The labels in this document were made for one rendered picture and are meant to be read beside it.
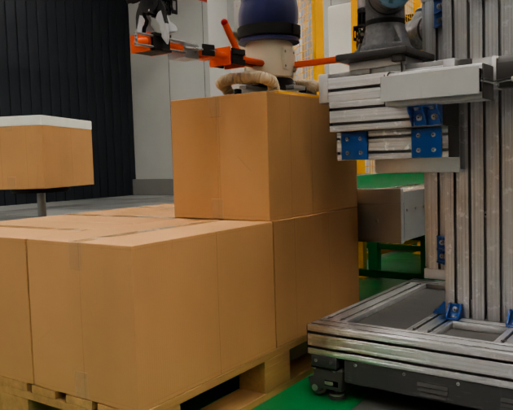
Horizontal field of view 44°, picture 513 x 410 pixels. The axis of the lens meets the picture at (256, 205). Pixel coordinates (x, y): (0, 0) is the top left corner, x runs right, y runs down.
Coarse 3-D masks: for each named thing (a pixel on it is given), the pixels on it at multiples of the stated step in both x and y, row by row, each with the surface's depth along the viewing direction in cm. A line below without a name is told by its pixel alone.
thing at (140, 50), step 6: (132, 36) 177; (138, 36) 176; (144, 36) 174; (132, 42) 177; (150, 42) 174; (132, 48) 178; (138, 48) 176; (144, 48) 175; (150, 48) 174; (144, 54) 180; (150, 54) 180; (156, 54) 180; (162, 54) 181
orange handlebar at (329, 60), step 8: (144, 40) 173; (176, 48) 183; (200, 56) 198; (208, 56) 195; (216, 56) 198; (224, 56) 201; (256, 64) 217; (296, 64) 225; (304, 64) 223; (312, 64) 221; (320, 64) 220
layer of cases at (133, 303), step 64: (0, 256) 175; (64, 256) 159; (128, 256) 146; (192, 256) 163; (256, 256) 187; (320, 256) 219; (0, 320) 177; (64, 320) 161; (128, 320) 148; (192, 320) 163; (256, 320) 188; (64, 384) 163; (128, 384) 149; (192, 384) 164
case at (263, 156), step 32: (224, 96) 201; (256, 96) 193; (288, 96) 201; (192, 128) 210; (224, 128) 202; (256, 128) 194; (288, 128) 202; (320, 128) 218; (192, 160) 211; (224, 160) 203; (256, 160) 195; (288, 160) 202; (320, 160) 219; (352, 160) 238; (192, 192) 212; (224, 192) 204; (256, 192) 196; (288, 192) 203; (320, 192) 219; (352, 192) 239
